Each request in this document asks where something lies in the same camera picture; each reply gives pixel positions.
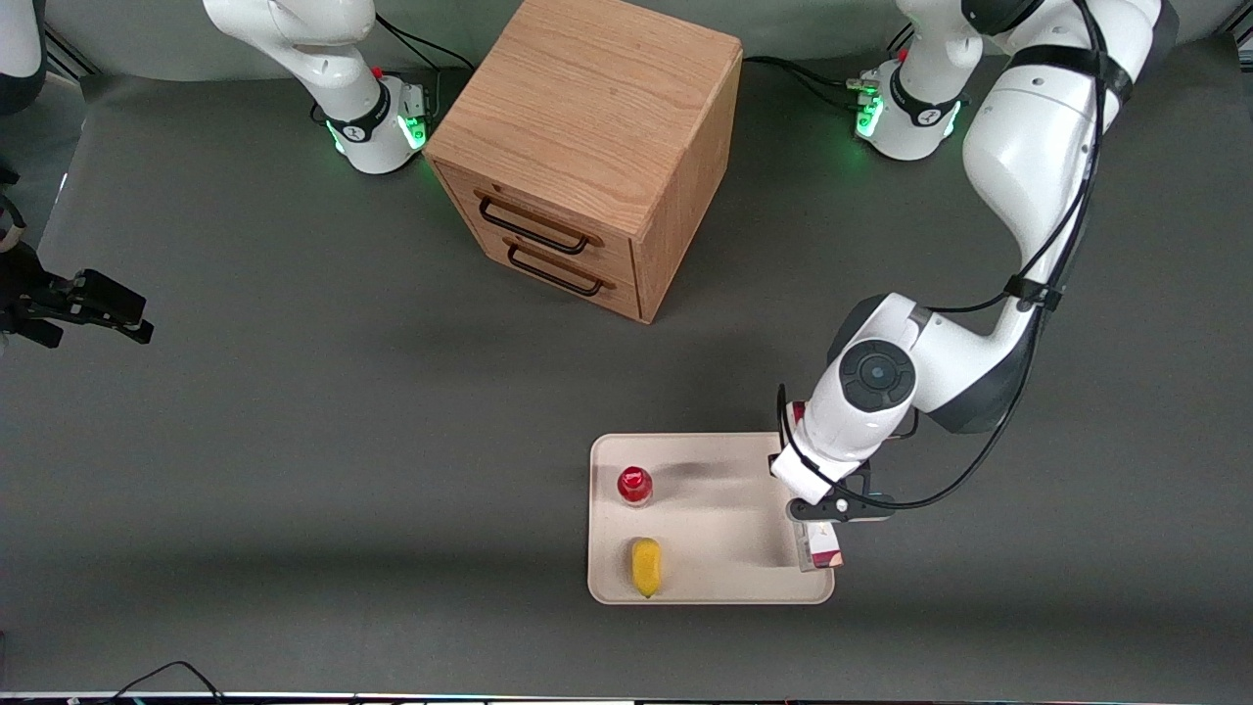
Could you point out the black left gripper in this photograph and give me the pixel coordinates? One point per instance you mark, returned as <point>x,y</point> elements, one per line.
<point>772,458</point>

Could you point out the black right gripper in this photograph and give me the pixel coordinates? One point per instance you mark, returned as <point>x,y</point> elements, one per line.
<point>31,299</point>

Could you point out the red cookie box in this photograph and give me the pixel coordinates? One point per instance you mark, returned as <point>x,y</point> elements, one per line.
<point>825,548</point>

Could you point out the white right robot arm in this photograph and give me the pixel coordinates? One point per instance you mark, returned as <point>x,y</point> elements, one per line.
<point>323,59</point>

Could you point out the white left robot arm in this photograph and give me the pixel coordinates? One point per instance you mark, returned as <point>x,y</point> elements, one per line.
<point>1028,147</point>

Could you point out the beige plastic tray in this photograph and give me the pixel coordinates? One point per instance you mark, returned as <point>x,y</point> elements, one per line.
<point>715,529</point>

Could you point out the yellow lemon-shaped object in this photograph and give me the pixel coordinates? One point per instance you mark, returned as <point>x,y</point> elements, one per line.
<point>646,566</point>

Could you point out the small red-capped bottle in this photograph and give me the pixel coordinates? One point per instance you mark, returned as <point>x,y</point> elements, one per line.
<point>634,484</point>

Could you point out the dark grey table mat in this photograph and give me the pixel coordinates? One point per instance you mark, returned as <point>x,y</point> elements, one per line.
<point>294,441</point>

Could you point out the wooden two-drawer cabinet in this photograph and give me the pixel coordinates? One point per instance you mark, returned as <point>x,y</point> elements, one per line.
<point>597,108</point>

